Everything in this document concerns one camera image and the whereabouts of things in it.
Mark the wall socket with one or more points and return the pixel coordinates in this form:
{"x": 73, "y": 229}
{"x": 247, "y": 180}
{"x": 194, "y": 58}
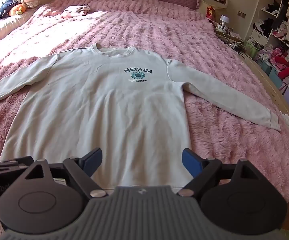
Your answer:
{"x": 241, "y": 14}

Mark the blue storage bin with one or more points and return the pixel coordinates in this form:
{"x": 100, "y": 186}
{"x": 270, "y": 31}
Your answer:
{"x": 272, "y": 71}

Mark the pink fluffy blanket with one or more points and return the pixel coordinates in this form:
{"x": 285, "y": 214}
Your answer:
{"x": 179, "y": 32}

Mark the wooden bed frame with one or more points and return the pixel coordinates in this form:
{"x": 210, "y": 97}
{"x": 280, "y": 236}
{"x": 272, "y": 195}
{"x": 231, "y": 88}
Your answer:
{"x": 272, "y": 90}

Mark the orange plush toy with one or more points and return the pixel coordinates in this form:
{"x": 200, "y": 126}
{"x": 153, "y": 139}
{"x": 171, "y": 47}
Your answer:
{"x": 18, "y": 9}

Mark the green basket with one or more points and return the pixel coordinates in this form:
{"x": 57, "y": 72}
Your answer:
{"x": 252, "y": 48}

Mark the white table lamp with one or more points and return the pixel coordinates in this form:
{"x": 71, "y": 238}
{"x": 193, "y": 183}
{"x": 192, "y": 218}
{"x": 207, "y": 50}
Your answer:
{"x": 224, "y": 20}

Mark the wooden nightstand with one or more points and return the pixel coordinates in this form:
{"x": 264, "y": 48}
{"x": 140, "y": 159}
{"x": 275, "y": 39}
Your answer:
{"x": 230, "y": 33}

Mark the pile of pink clothes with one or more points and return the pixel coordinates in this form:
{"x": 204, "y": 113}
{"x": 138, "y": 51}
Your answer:
{"x": 283, "y": 62}

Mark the red snack bag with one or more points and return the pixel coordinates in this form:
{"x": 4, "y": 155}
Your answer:
{"x": 210, "y": 13}

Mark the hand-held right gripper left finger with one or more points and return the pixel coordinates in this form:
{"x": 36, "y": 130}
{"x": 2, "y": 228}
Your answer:
{"x": 94, "y": 158}

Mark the white printed sweatshirt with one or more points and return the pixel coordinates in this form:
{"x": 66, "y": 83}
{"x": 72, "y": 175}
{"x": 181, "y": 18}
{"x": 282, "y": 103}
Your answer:
{"x": 97, "y": 110}

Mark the white duvet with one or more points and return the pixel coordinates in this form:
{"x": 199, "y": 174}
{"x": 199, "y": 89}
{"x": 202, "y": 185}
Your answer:
{"x": 7, "y": 27}

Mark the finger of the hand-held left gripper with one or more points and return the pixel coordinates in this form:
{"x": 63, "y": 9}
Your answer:
{"x": 7, "y": 166}

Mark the dark blue floral pillow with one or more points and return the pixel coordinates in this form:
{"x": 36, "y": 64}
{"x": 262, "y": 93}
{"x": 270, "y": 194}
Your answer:
{"x": 5, "y": 6}

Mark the small folded white garment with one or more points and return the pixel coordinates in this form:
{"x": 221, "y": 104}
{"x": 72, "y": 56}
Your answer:
{"x": 75, "y": 10}

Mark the wooden headboard shelf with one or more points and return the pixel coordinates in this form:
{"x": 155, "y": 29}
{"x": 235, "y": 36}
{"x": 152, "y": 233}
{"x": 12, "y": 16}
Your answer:
{"x": 215, "y": 1}

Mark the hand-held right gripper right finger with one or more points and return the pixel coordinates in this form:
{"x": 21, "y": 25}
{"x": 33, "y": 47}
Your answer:
{"x": 190, "y": 161}

